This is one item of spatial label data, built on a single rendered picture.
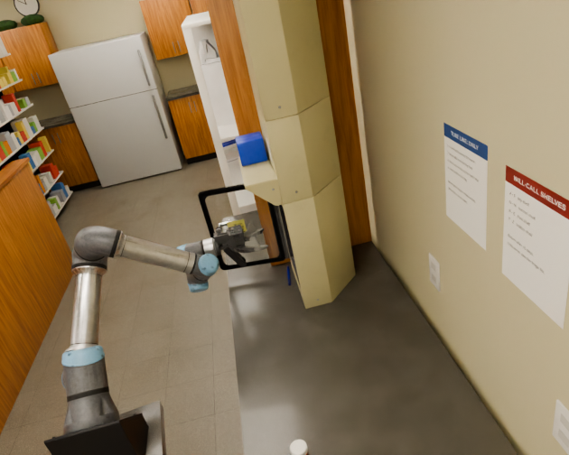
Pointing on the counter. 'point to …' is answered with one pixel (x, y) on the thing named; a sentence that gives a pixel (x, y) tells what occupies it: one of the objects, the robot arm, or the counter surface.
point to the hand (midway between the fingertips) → (266, 238)
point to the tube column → (283, 54)
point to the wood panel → (359, 230)
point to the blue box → (251, 148)
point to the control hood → (262, 181)
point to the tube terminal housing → (312, 199)
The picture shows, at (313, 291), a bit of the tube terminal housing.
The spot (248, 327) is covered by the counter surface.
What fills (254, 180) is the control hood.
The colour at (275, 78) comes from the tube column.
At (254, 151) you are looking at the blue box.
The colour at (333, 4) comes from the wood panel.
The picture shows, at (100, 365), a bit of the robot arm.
